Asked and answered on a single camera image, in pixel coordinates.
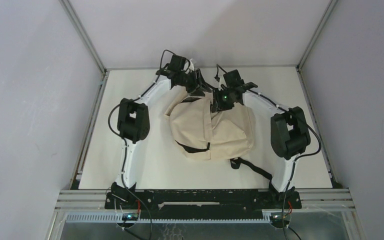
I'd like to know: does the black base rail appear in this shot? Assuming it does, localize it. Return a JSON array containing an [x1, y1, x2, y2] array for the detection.
[[104, 187, 302, 221]]

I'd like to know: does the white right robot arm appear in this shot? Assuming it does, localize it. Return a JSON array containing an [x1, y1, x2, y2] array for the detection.
[[212, 65, 315, 208]]

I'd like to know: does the beige canvas backpack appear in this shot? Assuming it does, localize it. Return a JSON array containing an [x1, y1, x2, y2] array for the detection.
[[164, 90, 273, 180]]

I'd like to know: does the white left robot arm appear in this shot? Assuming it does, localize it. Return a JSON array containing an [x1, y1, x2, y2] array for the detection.
[[110, 54, 212, 209]]

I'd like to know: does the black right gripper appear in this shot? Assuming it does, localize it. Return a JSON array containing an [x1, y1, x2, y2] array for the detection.
[[211, 87, 235, 113]]

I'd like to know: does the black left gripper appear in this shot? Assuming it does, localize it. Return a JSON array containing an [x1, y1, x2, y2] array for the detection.
[[178, 69, 212, 97]]

